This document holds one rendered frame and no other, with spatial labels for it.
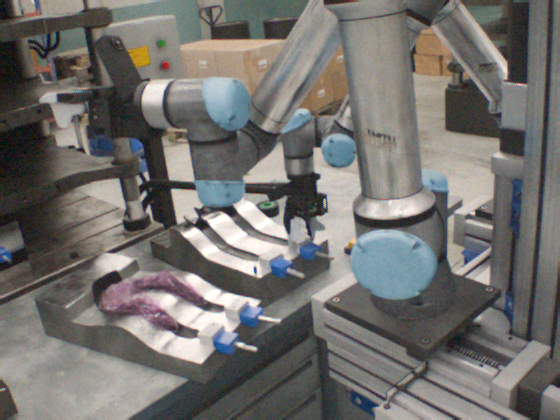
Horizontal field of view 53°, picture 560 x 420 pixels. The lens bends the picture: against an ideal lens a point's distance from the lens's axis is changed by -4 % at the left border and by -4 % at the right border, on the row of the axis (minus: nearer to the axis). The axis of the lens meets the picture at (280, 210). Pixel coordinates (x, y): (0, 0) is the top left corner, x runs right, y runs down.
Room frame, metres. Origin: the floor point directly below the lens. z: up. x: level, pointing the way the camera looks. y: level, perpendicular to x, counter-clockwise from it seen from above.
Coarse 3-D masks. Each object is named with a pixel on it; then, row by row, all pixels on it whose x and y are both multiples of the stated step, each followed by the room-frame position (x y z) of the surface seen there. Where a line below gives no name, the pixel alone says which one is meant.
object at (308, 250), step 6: (306, 240) 1.39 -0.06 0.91; (300, 246) 1.38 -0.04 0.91; (306, 246) 1.38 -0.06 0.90; (312, 246) 1.37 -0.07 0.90; (318, 246) 1.37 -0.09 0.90; (300, 252) 1.37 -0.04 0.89; (306, 252) 1.36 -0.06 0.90; (312, 252) 1.35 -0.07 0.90; (318, 252) 1.35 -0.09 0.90; (306, 258) 1.36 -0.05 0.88; (312, 258) 1.35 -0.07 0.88; (330, 258) 1.32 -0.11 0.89
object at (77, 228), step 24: (72, 192) 2.38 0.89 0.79; (24, 216) 2.15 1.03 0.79; (48, 216) 2.12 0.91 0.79; (72, 216) 2.09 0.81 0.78; (96, 216) 2.07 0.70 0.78; (120, 216) 2.03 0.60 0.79; (24, 240) 1.91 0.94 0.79; (48, 240) 1.88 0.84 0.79; (72, 240) 1.86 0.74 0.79; (96, 240) 1.84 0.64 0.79; (120, 240) 1.81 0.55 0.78; (48, 264) 1.69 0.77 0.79; (72, 264) 1.67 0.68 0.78; (0, 288) 1.55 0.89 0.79; (24, 288) 1.55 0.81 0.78
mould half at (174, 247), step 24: (216, 216) 1.58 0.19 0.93; (264, 216) 1.62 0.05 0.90; (168, 240) 1.61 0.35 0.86; (192, 240) 1.47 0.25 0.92; (240, 240) 1.50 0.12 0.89; (192, 264) 1.47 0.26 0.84; (216, 264) 1.39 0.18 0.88; (240, 264) 1.35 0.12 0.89; (312, 264) 1.39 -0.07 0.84; (240, 288) 1.32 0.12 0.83; (264, 288) 1.27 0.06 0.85; (288, 288) 1.33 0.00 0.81
